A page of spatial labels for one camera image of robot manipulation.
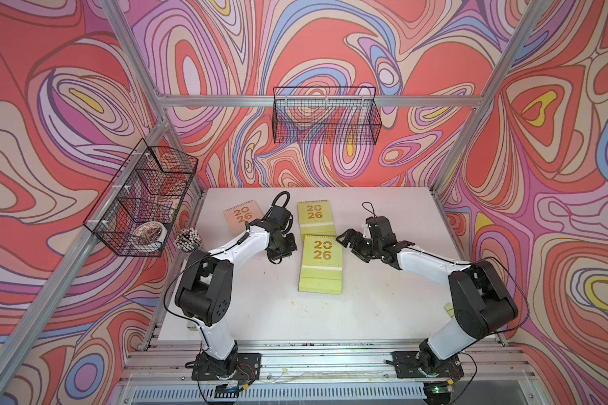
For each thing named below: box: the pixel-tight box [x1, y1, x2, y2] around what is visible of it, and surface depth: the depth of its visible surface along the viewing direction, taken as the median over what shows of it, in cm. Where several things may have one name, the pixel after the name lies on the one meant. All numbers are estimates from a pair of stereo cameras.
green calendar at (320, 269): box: [298, 234, 343, 296], surface depth 93 cm
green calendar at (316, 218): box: [297, 199, 337, 243], surface depth 110 cm
